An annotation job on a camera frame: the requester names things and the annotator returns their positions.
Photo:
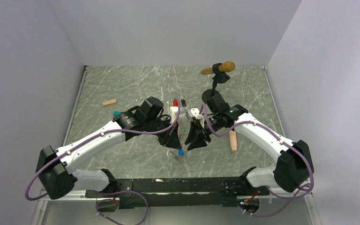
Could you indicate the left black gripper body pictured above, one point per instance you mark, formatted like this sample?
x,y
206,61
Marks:
x,y
155,124

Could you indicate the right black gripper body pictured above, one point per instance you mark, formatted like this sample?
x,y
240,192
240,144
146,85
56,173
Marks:
x,y
214,123

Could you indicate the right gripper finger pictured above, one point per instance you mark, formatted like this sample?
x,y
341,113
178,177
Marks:
x,y
201,138
193,135

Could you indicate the blue key tag with key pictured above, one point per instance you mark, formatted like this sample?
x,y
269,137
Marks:
x,y
177,155

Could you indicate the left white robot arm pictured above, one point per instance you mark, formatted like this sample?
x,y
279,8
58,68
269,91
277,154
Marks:
x,y
59,169

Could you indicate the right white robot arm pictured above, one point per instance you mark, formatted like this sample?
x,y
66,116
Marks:
x,y
293,168

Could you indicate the black microphone stand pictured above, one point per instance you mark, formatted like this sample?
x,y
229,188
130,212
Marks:
x,y
219,78

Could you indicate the pink wooden cylinder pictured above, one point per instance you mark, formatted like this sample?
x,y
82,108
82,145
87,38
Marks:
x,y
233,140

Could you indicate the tan wooden block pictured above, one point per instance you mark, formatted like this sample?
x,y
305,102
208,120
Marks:
x,y
109,102

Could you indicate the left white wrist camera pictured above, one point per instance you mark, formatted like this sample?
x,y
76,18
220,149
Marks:
x,y
172,112

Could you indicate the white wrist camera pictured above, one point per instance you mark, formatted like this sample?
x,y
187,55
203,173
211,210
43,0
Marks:
x,y
194,114
172,112

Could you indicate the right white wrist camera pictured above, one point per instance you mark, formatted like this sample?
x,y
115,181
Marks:
x,y
194,114

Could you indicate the black base frame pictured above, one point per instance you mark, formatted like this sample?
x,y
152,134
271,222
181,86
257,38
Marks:
x,y
224,191

